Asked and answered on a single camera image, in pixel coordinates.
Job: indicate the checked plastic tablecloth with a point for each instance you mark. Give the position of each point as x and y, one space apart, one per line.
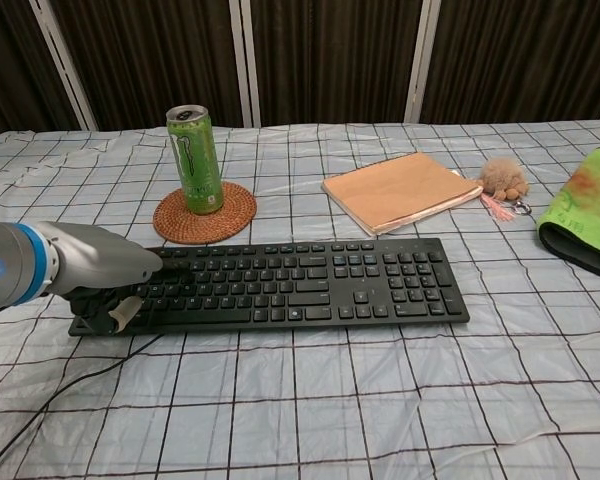
300 390

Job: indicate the green folded towel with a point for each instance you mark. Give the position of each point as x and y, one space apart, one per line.
580 210

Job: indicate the dark folding screen panels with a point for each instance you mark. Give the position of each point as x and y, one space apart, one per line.
330 55

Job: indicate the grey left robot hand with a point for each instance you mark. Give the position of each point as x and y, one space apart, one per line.
100 260

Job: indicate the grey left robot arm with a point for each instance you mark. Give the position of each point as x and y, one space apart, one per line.
5 265

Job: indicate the black computer keyboard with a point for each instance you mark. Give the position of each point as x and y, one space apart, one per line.
330 285

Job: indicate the round woven rattan coaster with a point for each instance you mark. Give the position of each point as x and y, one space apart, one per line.
175 225

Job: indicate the tan paper notebook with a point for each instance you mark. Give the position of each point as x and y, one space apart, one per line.
395 190

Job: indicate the green energy drink can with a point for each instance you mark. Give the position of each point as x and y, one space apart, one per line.
196 170

